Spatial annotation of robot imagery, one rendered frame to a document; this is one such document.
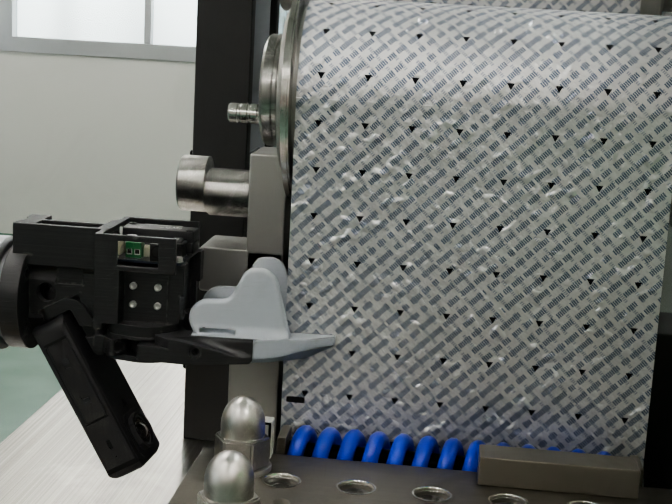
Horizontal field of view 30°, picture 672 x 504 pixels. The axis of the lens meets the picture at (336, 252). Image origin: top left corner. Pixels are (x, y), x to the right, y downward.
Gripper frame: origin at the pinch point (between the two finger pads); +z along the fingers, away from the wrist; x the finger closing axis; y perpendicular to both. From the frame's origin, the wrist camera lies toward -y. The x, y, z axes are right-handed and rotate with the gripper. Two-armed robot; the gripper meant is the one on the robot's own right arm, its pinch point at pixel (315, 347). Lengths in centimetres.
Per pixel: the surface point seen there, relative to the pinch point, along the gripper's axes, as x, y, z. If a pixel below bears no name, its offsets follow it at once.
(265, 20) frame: 44, 20, -12
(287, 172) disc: 0.6, 11.2, -2.5
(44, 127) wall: 556, -45, -210
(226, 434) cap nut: -8.0, -3.5, -4.2
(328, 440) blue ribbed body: -3.2, -5.1, 1.5
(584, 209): -0.2, 10.3, 16.3
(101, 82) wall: 556, -20, -180
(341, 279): -0.3, 4.7, 1.5
